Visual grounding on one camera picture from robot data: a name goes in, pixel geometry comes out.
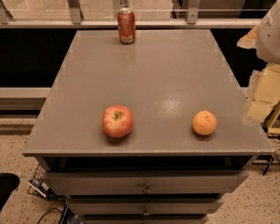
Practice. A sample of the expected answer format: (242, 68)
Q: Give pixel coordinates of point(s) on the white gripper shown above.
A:
(274, 36)

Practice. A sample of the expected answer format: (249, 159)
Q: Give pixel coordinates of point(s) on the orange fruit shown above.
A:
(204, 123)

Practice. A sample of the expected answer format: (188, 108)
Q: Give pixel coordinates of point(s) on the orange soda can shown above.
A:
(126, 24)

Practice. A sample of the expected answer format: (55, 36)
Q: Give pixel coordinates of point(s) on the grey drawer cabinet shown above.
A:
(165, 78)

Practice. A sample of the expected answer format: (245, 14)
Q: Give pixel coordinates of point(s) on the top drawer with knob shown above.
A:
(129, 183)

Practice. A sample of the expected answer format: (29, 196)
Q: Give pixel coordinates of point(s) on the drawer with knob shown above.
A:
(129, 183)
(144, 207)

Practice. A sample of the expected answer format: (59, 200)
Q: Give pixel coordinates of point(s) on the red apple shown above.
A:
(117, 121)

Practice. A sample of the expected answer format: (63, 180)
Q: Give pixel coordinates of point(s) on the middle drawer with knob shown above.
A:
(144, 207)

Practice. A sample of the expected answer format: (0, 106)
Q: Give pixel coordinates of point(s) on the metal window railing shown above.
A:
(98, 14)

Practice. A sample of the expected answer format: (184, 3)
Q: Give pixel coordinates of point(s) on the yellow frame stand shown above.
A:
(269, 124)

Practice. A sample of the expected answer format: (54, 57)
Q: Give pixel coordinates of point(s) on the wire basket on floor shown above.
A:
(38, 187)

